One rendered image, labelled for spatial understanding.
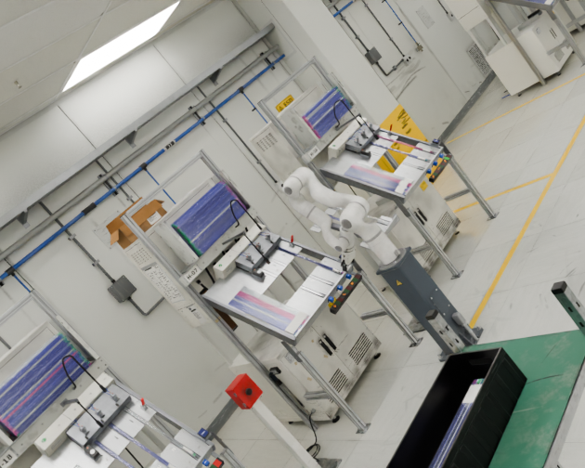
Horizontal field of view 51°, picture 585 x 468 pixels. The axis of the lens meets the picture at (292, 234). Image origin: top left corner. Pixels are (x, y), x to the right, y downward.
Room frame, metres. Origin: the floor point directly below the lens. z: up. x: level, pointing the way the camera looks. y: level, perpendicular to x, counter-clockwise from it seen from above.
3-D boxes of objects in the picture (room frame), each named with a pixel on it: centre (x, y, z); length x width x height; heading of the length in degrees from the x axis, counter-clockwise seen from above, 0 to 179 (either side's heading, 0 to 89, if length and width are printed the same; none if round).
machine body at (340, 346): (4.16, 0.48, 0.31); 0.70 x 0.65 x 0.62; 126
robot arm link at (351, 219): (3.44, -0.33, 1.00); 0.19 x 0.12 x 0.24; 133
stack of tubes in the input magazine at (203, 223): (4.09, 0.36, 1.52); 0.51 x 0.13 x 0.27; 126
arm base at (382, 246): (3.46, -0.36, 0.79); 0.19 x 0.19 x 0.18
